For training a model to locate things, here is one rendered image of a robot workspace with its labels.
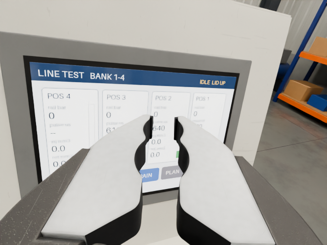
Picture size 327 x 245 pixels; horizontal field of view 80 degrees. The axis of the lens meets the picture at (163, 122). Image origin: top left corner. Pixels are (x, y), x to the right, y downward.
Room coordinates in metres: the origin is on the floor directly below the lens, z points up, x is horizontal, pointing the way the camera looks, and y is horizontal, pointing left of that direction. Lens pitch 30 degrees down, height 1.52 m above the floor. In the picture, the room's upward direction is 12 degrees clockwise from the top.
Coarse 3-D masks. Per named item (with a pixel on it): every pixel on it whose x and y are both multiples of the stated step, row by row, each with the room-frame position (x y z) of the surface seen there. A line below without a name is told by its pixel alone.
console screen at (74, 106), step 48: (0, 48) 0.27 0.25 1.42; (48, 48) 0.30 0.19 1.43; (96, 48) 0.33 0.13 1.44; (144, 48) 0.37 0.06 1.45; (48, 96) 0.28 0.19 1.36; (96, 96) 0.31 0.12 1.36; (144, 96) 0.35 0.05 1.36; (192, 96) 0.39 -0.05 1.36; (240, 96) 0.45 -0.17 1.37; (48, 144) 0.26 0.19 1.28; (144, 192) 0.31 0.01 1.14
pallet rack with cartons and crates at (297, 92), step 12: (324, 0) 4.71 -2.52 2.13; (312, 24) 4.70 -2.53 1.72; (300, 48) 4.70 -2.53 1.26; (312, 48) 4.65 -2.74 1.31; (324, 48) 4.46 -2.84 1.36; (312, 60) 4.40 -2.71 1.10; (324, 60) 4.22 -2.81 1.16; (288, 72) 4.69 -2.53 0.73; (288, 84) 4.75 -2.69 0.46; (300, 84) 4.51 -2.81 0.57; (312, 84) 4.74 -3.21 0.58; (276, 96) 4.68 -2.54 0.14; (288, 96) 4.54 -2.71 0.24; (300, 96) 4.39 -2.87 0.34; (312, 96) 4.26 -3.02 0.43; (324, 96) 4.33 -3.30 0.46; (300, 108) 4.15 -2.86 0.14; (312, 108) 4.02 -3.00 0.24; (324, 108) 3.97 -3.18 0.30; (324, 120) 3.72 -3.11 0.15
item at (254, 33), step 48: (0, 0) 0.29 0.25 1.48; (48, 0) 0.31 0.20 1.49; (96, 0) 0.35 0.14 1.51; (144, 0) 0.38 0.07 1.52; (192, 0) 0.42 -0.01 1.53; (192, 48) 0.41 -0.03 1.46; (240, 48) 0.47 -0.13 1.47; (0, 96) 0.25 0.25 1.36; (0, 144) 0.23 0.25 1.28; (240, 144) 0.44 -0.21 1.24; (0, 192) 0.21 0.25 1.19; (144, 240) 0.28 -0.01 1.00
